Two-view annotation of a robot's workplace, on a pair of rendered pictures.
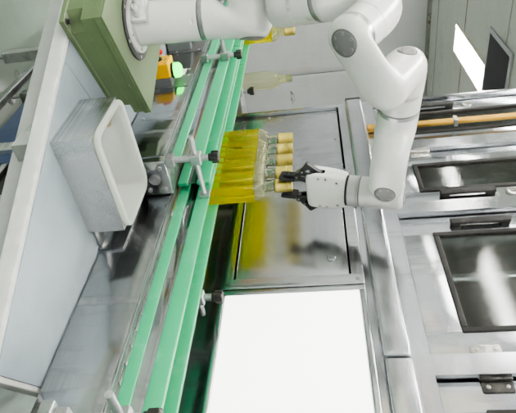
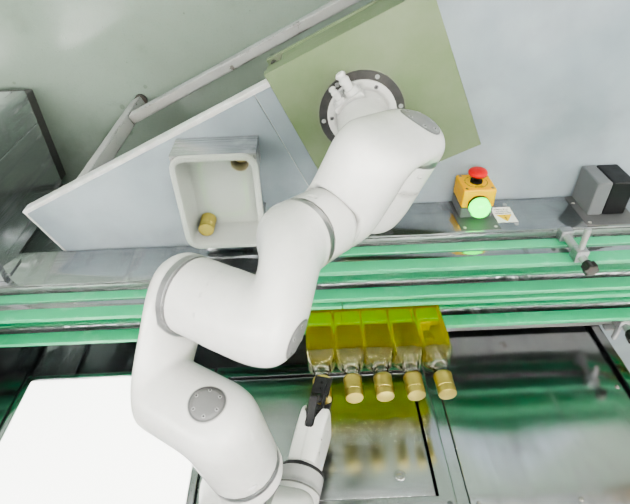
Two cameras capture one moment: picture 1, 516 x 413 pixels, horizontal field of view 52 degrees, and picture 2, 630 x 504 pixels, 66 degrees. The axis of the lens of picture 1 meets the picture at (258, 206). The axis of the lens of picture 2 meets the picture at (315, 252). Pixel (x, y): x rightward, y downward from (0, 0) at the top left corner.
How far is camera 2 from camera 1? 1.17 m
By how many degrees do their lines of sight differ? 61
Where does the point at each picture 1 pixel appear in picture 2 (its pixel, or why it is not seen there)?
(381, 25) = (181, 321)
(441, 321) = not seen: outside the picture
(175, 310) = (112, 310)
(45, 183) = (149, 160)
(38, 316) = (88, 221)
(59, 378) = (65, 257)
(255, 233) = (305, 391)
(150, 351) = (74, 303)
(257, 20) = not seen: hidden behind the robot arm
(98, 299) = (137, 258)
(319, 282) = not seen: hidden behind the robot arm
